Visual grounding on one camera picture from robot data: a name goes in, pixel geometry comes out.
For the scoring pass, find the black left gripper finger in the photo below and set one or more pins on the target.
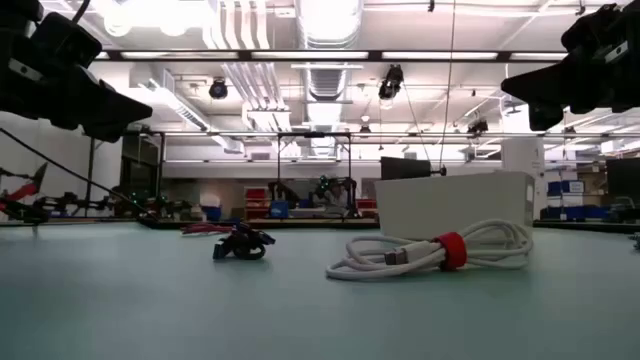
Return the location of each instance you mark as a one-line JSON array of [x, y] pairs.
[[112, 110], [102, 134]]

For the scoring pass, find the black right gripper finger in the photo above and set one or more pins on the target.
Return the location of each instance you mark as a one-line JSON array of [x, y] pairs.
[[545, 116], [545, 87]]

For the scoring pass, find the blue storage bins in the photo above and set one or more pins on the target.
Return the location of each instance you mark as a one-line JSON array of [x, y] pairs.
[[575, 200]]

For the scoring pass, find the red and black robot stand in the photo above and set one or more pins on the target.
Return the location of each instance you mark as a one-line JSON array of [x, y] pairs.
[[22, 192]]

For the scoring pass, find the black monitor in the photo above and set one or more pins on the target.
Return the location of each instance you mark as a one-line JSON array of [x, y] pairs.
[[405, 168], [624, 179]]

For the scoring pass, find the black ceiling spotlight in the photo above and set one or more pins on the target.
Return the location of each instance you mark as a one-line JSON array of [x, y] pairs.
[[391, 82], [218, 90]]

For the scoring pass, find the white plastic bin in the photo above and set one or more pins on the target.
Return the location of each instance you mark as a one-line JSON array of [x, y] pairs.
[[450, 205]]

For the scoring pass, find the red storage bins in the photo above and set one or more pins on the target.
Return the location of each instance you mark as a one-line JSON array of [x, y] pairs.
[[255, 197]]

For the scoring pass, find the person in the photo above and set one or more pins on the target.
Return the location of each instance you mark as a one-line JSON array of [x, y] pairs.
[[336, 196]]

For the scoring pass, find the black metal frame rig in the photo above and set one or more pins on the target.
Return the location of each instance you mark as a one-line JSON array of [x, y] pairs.
[[314, 135]]

